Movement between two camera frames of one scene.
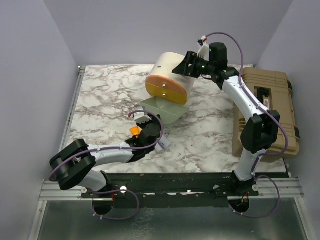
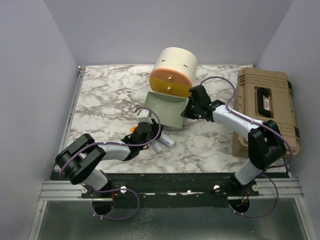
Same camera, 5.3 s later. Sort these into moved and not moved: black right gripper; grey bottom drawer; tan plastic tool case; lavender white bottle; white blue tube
Moved: grey bottom drawer; white blue tube; black right gripper
Not moved: tan plastic tool case; lavender white bottle
